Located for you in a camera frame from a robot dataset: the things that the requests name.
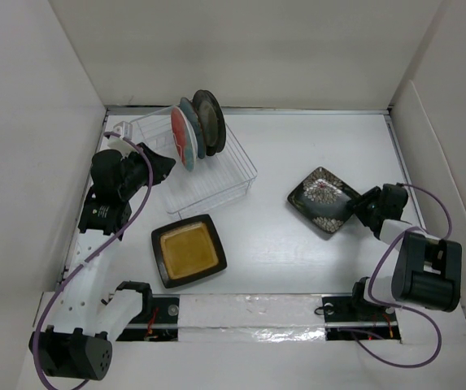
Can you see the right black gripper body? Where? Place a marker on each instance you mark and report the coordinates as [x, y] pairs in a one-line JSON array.
[[368, 222]]

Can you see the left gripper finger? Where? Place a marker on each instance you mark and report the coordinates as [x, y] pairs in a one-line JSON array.
[[156, 159], [162, 169]]

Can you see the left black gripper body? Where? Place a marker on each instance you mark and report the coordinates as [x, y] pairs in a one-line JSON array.
[[138, 174]]

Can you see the red plate with teal flower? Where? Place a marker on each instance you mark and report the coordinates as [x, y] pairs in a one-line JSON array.
[[184, 138]]

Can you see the black square floral plate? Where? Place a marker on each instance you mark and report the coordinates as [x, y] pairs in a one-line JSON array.
[[322, 198]]

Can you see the teal round plate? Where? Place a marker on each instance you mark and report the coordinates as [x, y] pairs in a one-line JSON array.
[[192, 115]]

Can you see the cream plate with tree pattern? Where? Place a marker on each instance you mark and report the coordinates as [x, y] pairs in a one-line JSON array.
[[209, 110]]

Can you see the striped dark rim plate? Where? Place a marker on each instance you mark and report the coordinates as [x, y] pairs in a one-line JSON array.
[[211, 137]]

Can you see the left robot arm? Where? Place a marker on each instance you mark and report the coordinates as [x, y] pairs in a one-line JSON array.
[[75, 334]]

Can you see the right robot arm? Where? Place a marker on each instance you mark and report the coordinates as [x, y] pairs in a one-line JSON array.
[[417, 268]]

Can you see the black square amber plate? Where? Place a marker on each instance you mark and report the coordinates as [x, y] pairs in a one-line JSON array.
[[187, 251]]

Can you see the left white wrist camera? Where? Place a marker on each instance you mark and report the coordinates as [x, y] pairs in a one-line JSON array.
[[117, 137]]

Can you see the white wire dish rack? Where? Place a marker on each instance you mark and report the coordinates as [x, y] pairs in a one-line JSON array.
[[213, 182]]

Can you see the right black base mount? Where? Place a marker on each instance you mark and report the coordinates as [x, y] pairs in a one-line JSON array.
[[345, 321]]

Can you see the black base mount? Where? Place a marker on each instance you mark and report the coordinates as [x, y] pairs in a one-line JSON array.
[[345, 321], [159, 323]]

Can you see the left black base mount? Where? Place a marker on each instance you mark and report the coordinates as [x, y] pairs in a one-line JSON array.
[[159, 323]]

